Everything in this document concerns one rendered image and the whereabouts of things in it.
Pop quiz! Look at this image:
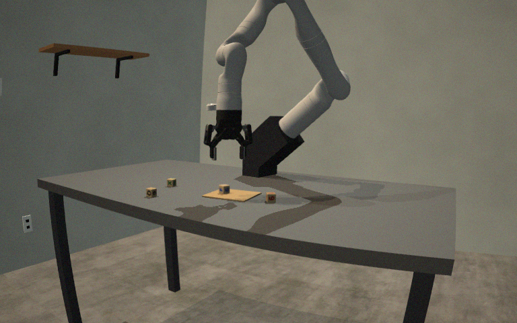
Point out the tan flat mat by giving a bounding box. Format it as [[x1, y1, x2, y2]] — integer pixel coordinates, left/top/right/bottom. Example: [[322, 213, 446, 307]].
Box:
[[202, 189, 262, 202]]

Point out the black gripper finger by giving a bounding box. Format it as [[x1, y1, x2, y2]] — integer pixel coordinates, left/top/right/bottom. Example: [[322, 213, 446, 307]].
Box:
[[204, 124, 229, 161], [233, 124, 252, 159]]

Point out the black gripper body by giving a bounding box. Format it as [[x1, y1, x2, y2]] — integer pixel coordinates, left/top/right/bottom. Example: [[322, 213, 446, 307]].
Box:
[[215, 110, 242, 140]]

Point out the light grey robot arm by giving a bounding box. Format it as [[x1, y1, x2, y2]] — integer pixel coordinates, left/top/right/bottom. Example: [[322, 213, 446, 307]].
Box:
[[207, 0, 351, 139]]

